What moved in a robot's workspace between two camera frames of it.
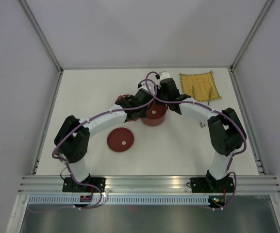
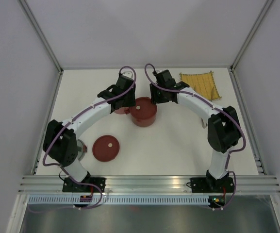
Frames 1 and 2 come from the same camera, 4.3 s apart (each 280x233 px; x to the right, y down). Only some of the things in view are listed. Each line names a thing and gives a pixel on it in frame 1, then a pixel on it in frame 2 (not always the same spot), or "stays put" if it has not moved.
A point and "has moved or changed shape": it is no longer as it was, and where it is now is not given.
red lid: (120, 139) → (106, 148)
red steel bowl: (154, 122) has moved or changed shape
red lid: (156, 111) has moved or changed shape
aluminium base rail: (147, 185) stays put
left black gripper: (144, 114) → (132, 102)
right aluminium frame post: (268, 4) stays put
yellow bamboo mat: (200, 87) stays put
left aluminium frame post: (42, 34) stays put
